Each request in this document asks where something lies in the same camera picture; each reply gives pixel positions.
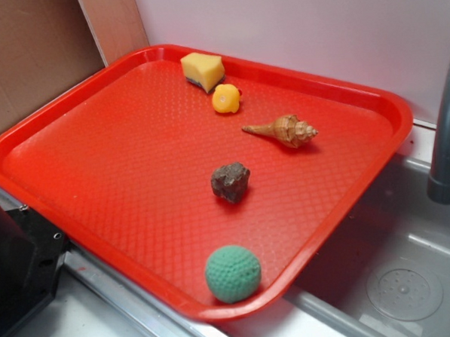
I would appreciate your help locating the round sink drain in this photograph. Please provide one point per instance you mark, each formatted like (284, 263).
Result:
(404, 290)

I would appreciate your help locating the green crocheted ball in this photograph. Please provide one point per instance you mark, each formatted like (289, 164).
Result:
(233, 273)

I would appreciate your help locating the brown spiral seashell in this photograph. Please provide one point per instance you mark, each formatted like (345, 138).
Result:
(288, 130)

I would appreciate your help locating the red plastic tray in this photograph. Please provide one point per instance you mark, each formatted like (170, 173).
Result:
(122, 164)

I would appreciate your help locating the brown cardboard panel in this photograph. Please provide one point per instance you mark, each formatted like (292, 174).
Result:
(49, 46)

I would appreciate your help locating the yellow sponge piece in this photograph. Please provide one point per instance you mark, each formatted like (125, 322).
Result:
(204, 70)

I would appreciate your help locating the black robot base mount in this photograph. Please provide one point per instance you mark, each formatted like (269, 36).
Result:
(31, 255)

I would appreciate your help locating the grey plastic sink basin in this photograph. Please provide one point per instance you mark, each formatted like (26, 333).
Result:
(394, 220)

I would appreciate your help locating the dark brown rock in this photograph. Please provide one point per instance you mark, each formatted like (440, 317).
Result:
(230, 182)

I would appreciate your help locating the yellow rubber duck toy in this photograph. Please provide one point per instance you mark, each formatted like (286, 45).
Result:
(226, 99)

